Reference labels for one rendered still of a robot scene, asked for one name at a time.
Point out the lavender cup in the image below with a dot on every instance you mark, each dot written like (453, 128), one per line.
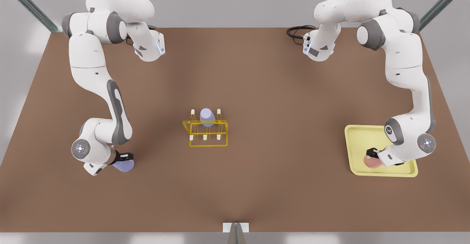
(124, 166)
(208, 117)

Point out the pink cup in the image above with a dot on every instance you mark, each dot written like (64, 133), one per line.
(371, 162)

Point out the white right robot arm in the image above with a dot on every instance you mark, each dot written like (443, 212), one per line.
(88, 64)

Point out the pale yellow tray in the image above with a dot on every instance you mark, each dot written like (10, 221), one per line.
(367, 137)

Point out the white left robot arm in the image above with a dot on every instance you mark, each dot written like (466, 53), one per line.
(404, 60)

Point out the silver frame post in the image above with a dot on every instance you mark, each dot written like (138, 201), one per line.
(31, 6)
(235, 233)
(442, 2)

